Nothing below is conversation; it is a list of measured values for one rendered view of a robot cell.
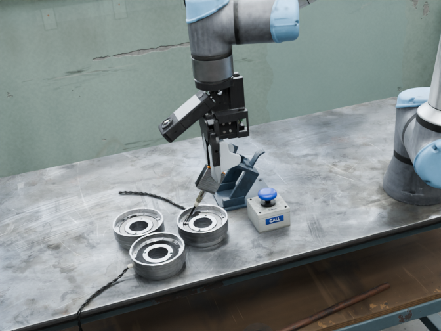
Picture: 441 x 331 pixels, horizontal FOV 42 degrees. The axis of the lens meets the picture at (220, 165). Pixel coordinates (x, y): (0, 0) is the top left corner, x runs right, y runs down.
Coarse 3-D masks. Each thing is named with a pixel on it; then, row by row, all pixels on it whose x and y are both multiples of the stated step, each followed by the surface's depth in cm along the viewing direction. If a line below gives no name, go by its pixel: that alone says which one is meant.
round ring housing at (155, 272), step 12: (144, 240) 112; (168, 240) 112; (180, 240) 110; (132, 252) 109; (144, 252) 109; (156, 252) 111; (168, 252) 109; (180, 252) 106; (132, 264) 107; (144, 264) 104; (156, 264) 104; (168, 264) 104; (180, 264) 107; (144, 276) 107; (156, 276) 106; (168, 276) 106
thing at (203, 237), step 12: (204, 204) 120; (180, 216) 118; (204, 216) 119; (180, 228) 113; (192, 228) 115; (204, 228) 115; (216, 228) 112; (192, 240) 113; (204, 240) 112; (216, 240) 114
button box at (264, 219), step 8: (248, 200) 120; (256, 200) 119; (264, 200) 118; (272, 200) 118; (280, 200) 119; (248, 208) 121; (256, 208) 117; (264, 208) 116; (272, 208) 116; (280, 208) 116; (288, 208) 116; (248, 216) 122; (256, 216) 116; (264, 216) 115; (272, 216) 116; (280, 216) 116; (288, 216) 117; (256, 224) 117; (264, 224) 116; (272, 224) 116; (280, 224) 117; (288, 224) 118
